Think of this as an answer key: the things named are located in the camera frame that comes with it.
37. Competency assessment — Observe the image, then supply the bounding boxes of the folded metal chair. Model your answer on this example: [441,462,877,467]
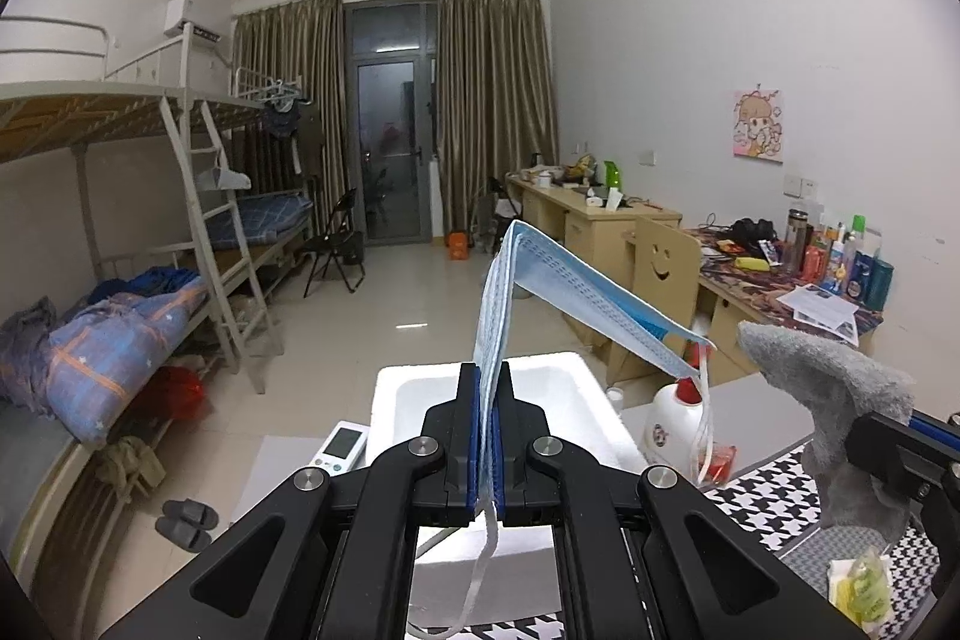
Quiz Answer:
[471,176,522,255]

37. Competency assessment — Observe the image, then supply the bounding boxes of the houndstooth table mat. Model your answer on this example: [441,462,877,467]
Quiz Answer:
[405,434,960,640]

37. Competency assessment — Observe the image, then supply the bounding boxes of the grey fleece cloth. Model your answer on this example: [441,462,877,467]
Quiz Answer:
[735,319,916,532]

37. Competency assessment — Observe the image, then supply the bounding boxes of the black folding chair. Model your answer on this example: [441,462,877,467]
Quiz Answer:
[302,188,368,298]

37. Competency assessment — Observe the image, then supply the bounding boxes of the cartoon wall poster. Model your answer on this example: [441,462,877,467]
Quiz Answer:
[733,89,786,163]

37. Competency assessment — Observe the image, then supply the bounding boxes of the hanging dark clothes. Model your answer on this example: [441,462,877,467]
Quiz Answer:
[261,100,323,176]

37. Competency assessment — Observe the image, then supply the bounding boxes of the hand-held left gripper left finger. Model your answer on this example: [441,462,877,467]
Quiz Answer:
[97,362,488,640]

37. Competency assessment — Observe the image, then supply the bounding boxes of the white digital device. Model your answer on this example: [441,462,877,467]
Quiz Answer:
[310,420,374,483]

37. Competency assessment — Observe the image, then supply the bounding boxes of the white metal bunk bed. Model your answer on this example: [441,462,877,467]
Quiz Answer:
[0,14,316,611]

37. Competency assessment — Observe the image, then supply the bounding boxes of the red snack packet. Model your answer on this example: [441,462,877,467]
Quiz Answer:
[705,443,740,483]

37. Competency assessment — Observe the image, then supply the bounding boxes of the white clothes hanger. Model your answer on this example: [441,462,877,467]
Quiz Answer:
[196,164,252,191]

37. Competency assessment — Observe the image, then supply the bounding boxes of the white air conditioner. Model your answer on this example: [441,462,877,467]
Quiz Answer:
[166,0,224,45]

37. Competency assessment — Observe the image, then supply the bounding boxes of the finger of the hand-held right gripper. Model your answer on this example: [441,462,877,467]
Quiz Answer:
[846,411,960,513]

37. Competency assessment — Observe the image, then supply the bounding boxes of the white foam box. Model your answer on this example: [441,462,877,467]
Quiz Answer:
[371,351,650,633]

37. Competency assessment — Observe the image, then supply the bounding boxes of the olive cloth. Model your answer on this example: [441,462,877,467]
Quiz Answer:
[97,436,166,491]

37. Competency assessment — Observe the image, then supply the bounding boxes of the black bag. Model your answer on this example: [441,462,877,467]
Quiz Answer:
[731,218,777,247]

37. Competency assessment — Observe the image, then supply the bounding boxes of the dark blue cloth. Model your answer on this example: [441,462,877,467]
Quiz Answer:
[86,267,196,304]

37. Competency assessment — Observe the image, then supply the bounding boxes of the red plastic bag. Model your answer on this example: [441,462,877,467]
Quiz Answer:
[146,366,205,423]

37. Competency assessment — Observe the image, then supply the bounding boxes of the printed paper sheets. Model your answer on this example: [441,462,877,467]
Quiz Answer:
[776,284,860,341]

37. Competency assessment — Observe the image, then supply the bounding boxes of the white pump bottle red cap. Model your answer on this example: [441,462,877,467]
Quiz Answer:
[643,340,713,483]

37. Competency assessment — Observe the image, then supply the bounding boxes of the brown curtain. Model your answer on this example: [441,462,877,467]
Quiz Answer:
[232,0,346,236]
[437,0,560,236]

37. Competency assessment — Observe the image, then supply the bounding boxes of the blue plaid quilt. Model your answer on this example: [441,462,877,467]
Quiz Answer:
[45,269,211,446]

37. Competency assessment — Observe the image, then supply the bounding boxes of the wooden desk with printed cover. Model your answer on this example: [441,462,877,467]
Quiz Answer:
[679,226,886,386]

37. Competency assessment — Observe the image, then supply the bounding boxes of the dark slipper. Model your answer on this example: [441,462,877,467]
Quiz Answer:
[155,516,213,551]
[163,499,220,528]

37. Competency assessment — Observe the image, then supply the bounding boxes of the white bed ladder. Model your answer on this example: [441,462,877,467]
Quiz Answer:
[160,92,286,395]

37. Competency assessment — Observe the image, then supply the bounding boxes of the bunk bed with blue mattress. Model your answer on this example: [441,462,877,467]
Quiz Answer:
[199,66,320,311]

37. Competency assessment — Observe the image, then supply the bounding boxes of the wooden chair with smiley cutout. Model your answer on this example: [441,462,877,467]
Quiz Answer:
[607,216,704,386]

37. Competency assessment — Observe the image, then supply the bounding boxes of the yellow green packet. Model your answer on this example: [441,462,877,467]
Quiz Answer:
[827,548,895,627]

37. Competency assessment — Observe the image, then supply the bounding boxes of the glass balcony door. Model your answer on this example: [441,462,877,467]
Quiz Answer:
[343,0,440,247]

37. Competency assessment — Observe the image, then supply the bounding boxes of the blue face mask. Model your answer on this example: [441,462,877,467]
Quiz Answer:
[409,218,717,640]

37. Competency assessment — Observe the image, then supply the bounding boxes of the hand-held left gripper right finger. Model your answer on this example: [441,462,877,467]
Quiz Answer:
[491,361,863,640]

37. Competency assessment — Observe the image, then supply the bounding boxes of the light wooden desk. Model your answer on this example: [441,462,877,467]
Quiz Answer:
[506,171,683,296]

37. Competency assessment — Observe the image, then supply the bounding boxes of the purple grey blanket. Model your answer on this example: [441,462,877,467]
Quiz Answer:
[0,299,59,416]

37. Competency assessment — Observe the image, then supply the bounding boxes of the row of toiletry bottles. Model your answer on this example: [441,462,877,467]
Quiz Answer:
[784,201,895,311]

